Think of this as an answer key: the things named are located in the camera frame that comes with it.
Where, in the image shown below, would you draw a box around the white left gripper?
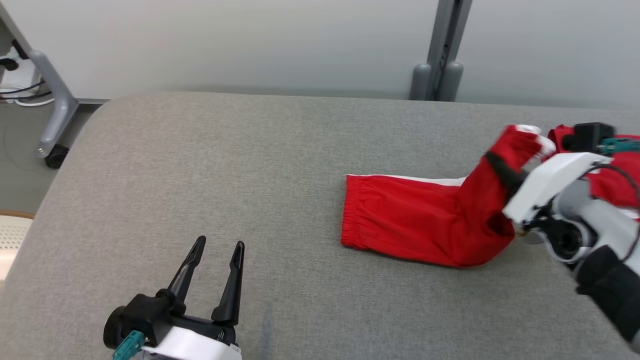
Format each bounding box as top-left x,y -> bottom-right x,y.
142,235 -> 246,360

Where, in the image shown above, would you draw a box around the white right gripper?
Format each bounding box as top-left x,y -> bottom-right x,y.
483,151 -> 614,226

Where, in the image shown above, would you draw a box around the red shirt with white sleeves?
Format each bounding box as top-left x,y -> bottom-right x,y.
547,124 -> 640,222

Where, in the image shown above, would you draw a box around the red shorts with white stripe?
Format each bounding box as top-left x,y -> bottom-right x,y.
340,123 -> 557,270

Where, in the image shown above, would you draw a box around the grey partition column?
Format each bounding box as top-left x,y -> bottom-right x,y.
427,0 -> 474,101

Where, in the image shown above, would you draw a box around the black caster wheel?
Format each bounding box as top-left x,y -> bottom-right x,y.
44,143 -> 70,170

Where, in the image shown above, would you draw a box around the beige plastic laundry basket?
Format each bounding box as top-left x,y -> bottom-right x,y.
0,209 -> 36,282

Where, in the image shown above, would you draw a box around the white power strip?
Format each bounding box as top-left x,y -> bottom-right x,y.
0,59 -> 42,97

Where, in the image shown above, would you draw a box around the teal left camera connector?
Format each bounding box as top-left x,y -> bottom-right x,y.
112,329 -> 151,360

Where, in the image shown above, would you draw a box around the teal camera connector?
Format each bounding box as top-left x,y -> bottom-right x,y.
112,329 -> 151,360
597,137 -> 640,155

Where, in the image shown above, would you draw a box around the grey cylinder post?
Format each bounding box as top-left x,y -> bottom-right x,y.
409,62 -> 432,101
440,60 -> 465,103

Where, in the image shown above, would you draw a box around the teal right camera connector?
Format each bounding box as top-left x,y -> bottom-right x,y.
597,137 -> 640,155

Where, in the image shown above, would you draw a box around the grey metal frame leg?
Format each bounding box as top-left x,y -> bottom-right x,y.
0,2 -> 80,160

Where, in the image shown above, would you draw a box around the white floor cable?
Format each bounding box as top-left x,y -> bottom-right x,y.
0,94 -> 56,108

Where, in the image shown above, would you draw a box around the black floor cable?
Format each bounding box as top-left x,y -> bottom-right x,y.
0,79 -> 47,101

